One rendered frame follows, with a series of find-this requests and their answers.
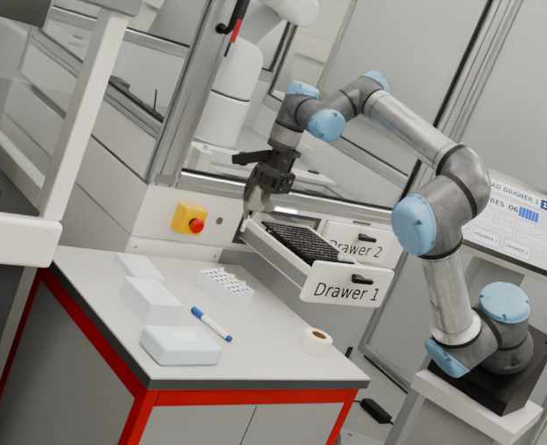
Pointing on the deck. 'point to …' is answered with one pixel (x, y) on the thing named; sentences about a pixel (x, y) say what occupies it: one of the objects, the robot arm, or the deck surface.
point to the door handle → (231, 19)
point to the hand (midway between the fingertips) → (246, 213)
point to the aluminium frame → (490, 22)
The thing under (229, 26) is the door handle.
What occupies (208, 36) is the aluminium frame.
